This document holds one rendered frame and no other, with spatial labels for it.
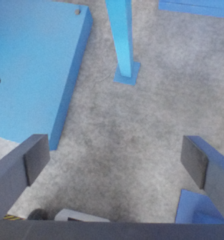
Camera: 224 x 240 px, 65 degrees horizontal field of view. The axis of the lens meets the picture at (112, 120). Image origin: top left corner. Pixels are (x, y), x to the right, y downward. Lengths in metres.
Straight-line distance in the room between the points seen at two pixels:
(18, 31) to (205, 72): 1.08
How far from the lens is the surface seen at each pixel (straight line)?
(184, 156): 0.17
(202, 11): 1.26
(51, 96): 0.99
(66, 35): 1.10
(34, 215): 1.04
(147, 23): 1.21
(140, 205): 1.02
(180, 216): 1.05
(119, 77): 1.04
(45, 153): 0.16
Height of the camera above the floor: 0.97
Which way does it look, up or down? 79 degrees down
